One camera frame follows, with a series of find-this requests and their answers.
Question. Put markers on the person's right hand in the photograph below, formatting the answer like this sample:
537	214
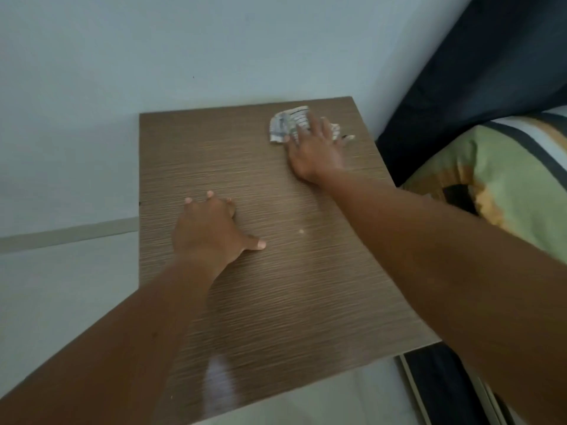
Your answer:
314	154

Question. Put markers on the person's left hand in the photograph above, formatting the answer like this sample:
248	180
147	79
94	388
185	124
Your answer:
208	234

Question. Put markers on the person's right little finger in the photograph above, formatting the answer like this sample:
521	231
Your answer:
347	138

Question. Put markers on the person's left thumb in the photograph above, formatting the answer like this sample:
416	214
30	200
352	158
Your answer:
253	244

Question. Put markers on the person's right thumb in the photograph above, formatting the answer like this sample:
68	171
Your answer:
291	138

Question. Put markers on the person's right middle finger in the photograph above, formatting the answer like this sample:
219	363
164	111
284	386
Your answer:
326	128

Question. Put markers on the white patterned cleaning cloth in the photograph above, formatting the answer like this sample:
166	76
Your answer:
285	122

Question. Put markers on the person's right forearm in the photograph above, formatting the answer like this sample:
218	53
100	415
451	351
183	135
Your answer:
465	278

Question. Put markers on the person's left forearm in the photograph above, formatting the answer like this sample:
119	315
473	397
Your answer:
110	345

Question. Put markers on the green striped pillow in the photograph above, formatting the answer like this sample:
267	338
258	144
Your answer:
514	176

